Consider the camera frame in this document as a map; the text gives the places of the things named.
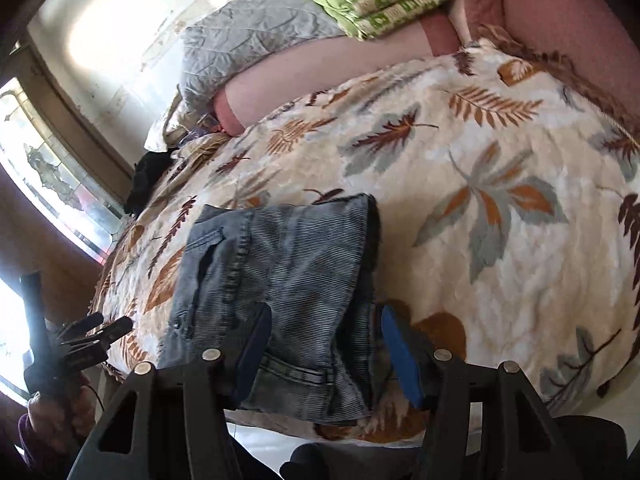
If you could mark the dark cloth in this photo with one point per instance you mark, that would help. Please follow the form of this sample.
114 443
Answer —
145 185

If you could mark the person's left forearm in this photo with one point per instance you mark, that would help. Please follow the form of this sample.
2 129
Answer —
27 452

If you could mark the purple printed cloth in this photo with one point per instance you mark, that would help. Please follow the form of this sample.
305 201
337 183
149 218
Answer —
200 127

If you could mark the window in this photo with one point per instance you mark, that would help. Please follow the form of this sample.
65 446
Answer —
45 170

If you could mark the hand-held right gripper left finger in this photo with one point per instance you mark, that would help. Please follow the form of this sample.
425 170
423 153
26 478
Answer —
252 355

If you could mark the blue denim pants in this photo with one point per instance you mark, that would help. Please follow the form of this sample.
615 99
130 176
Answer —
290 270

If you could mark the cream cloth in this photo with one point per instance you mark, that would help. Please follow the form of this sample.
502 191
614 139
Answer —
165 132

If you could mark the pink bolster pillow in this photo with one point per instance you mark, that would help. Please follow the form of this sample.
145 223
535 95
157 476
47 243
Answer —
325 70

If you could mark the pink cushion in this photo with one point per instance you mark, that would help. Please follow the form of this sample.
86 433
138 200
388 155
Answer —
550 0

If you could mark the green patterned quilt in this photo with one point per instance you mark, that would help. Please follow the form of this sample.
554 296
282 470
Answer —
390 0

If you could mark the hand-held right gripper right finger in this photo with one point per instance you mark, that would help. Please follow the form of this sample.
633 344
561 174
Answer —
402 360

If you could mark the grey quilted pillow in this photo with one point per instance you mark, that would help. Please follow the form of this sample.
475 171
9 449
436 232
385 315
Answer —
250 35

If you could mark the person's left hand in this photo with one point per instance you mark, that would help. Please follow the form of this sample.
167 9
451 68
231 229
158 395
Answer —
45 420

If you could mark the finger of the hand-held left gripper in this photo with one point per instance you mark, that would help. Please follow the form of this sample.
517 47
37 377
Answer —
115 331
87 324

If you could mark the leaf print blanket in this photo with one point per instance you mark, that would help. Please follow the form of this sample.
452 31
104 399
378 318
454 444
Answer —
500 260

